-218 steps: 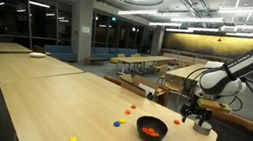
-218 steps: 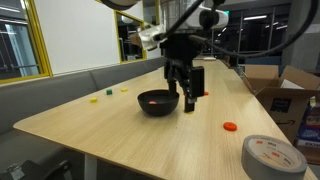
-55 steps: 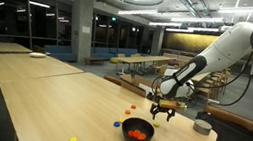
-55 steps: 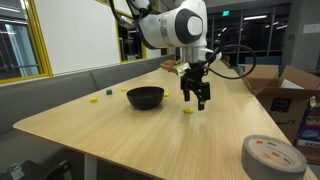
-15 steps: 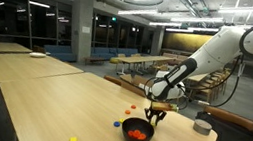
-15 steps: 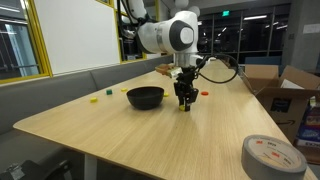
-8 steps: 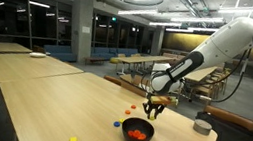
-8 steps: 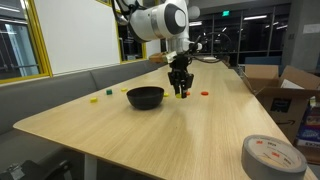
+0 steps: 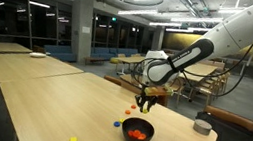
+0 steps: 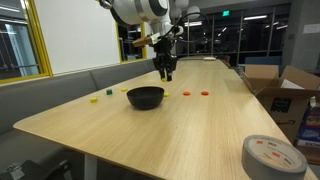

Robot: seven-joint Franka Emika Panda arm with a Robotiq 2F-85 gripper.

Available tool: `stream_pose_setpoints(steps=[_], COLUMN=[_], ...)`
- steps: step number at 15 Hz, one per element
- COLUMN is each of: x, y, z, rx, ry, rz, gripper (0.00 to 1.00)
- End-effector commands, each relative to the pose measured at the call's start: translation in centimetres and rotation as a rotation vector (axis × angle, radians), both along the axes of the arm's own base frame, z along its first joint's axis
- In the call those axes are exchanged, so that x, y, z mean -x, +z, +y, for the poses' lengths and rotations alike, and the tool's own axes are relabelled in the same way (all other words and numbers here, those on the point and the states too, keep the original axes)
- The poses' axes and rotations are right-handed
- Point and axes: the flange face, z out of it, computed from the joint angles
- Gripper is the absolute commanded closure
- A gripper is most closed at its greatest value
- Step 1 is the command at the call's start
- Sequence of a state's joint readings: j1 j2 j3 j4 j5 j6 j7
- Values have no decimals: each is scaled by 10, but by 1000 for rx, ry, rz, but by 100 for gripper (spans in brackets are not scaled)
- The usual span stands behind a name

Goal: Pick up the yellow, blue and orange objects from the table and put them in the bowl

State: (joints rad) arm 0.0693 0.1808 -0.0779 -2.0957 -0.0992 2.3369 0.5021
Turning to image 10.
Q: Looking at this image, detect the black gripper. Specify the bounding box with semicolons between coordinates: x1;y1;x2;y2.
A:
152;35;179;82

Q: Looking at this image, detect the black bowl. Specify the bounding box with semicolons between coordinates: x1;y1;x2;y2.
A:
126;86;165;111

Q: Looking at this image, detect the long wooden table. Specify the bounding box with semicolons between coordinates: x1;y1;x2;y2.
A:
178;55;228;63

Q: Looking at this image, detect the yellow framed window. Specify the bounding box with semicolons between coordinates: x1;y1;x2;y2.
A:
0;0;54;85
96;0;148;64

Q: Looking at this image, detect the white globe pendant lamp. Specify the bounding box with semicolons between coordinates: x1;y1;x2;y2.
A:
173;0;190;9
185;5;202;20
169;7;183;19

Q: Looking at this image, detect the wooden chair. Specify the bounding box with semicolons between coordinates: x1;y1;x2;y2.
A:
221;54;232;68

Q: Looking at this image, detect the white board panel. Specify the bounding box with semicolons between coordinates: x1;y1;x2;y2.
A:
33;0;122;77

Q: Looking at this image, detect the blue sofa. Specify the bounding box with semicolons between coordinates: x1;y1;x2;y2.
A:
244;55;283;66

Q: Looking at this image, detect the grey bench sofa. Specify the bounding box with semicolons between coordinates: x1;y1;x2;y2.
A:
0;56;176;180

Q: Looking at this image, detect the white paper sheet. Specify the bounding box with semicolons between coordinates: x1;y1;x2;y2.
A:
279;78;305;90

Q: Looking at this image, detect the white table leg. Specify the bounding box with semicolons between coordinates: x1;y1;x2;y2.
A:
83;153;98;180

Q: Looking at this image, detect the large open cardboard box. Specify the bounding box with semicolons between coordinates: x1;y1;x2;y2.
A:
242;64;320;144

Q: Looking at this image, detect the white paper notice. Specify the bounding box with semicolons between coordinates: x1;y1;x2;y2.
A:
302;23;320;35

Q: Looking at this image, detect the blue printed carton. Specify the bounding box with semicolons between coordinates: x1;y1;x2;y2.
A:
294;96;320;149

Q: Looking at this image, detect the wooden camera mount plate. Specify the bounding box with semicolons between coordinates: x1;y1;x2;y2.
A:
132;33;161;48

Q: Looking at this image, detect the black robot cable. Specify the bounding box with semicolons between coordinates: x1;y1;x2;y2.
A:
169;11;211;44

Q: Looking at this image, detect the grey duct tape roll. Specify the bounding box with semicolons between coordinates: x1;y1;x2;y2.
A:
241;134;309;180

